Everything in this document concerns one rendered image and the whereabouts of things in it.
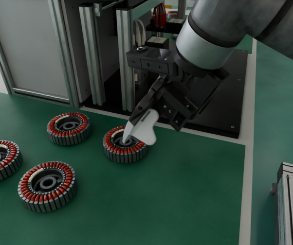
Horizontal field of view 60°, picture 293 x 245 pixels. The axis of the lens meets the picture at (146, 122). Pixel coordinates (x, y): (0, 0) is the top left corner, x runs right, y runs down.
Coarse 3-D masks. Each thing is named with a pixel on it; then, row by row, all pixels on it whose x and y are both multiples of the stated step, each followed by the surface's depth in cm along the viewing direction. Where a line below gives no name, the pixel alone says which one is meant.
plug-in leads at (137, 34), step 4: (136, 20) 78; (140, 20) 80; (136, 24) 82; (136, 28) 82; (144, 28) 82; (136, 32) 83; (144, 32) 81; (136, 36) 83; (140, 36) 79; (144, 36) 81; (136, 40) 84; (140, 40) 80; (144, 40) 82; (140, 44) 81; (144, 44) 83
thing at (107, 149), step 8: (120, 128) 65; (104, 136) 63; (112, 136) 63; (120, 136) 65; (104, 144) 61; (112, 144) 60; (120, 144) 62; (128, 144) 62; (136, 144) 60; (144, 144) 61; (112, 152) 58; (120, 152) 59; (128, 152) 58; (136, 152) 59; (144, 152) 61; (120, 160) 60; (128, 160) 60
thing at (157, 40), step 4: (152, 36) 83; (156, 36) 83; (148, 40) 80; (152, 40) 80; (156, 40) 80; (160, 40) 80; (164, 40) 80; (168, 40) 82; (136, 44) 84; (148, 44) 79; (152, 44) 79; (156, 44) 78; (160, 44) 78; (164, 44) 78; (168, 44) 83; (160, 48) 78; (164, 48) 79; (168, 48) 84
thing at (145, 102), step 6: (150, 90) 40; (144, 96) 41; (150, 96) 40; (144, 102) 41; (150, 102) 40; (138, 108) 41; (144, 108) 41; (132, 114) 42; (138, 114) 42; (132, 120) 43; (138, 120) 43
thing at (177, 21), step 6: (174, 18) 102; (150, 24) 103; (168, 24) 98; (174, 24) 97; (180, 24) 96; (150, 30) 101; (156, 30) 100; (162, 30) 99; (168, 30) 99; (174, 30) 98; (180, 30) 97
